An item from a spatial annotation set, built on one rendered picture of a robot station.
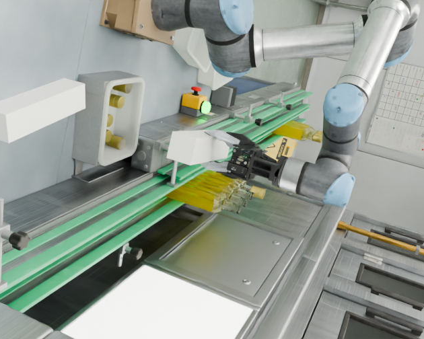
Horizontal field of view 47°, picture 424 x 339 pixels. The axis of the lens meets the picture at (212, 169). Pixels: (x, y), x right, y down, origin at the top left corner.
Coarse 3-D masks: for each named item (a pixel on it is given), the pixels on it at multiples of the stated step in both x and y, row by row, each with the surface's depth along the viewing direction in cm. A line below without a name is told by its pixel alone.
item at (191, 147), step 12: (180, 132) 109; (192, 132) 114; (180, 144) 106; (192, 144) 105; (204, 144) 110; (216, 144) 117; (168, 156) 108; (180, 156) 107; (192, 156) 106; (204, 156) 112; (216, 156) 120
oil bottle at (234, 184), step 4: (204, 172) 158; (208, 172) 159; (212, 172) 160; (200, 176) 156; (204, 176) 156; (208, 176) 156; (212, 176) 156; (216, 176) 157; (220, 176) 157; (224, 176) 158; (216, 180) 154; (220, 180) 154; (224, 180) 155; (228, 180) 155; (232, 180) 156; (228, 184) 153; (232, 184) 153; (236, 184) 154; (232, 188) 153; (236, 188) 153; (236, 192) 154
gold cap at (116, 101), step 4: (112, 96) 128; (116, 96) 128; (120, 96) 128; (112, 100) 128; (116, 100) 127; (120, 100) 128; (124, 100) 129; (112, 104) 128; (116, 104) 127; (120, 104) 129
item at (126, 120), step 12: (108, 84) 117; (120, 84) 121; (144, 84) 131; (108, 96) 117; (132, 96) 133; (108, 108) 132; (120, 108) 135; (132, 108) 134; (120, 120) 136; (132, 120) 135; (120, 132) 137; (132, 132) 136; (132, 144) 137; (108, 156) 129; (120, 156) 131
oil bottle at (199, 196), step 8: (184, 184) 147; (192, 184) 148; (200, 184) 149; (176, 192) 148; (184, 192) 146; (192, 192) 145; (200, 192) 144; (208, 192) 144; (216, 192) 145; (184, 200) 147; (192, 200) 146; (200, 200) 145; (208, 200) 144; (216, 200) 143; (224, 200) 144; (200, 208) 146; (208, 208) 144; (216, 208) 143
